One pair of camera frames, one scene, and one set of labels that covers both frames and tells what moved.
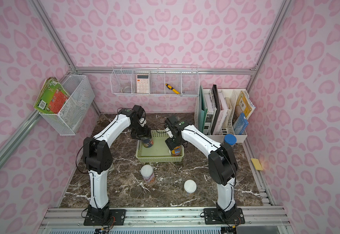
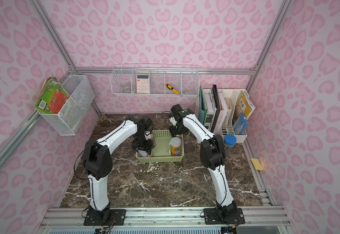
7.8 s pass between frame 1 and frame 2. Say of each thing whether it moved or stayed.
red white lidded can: moved
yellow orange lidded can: stayed
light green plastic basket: stayed
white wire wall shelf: stayed
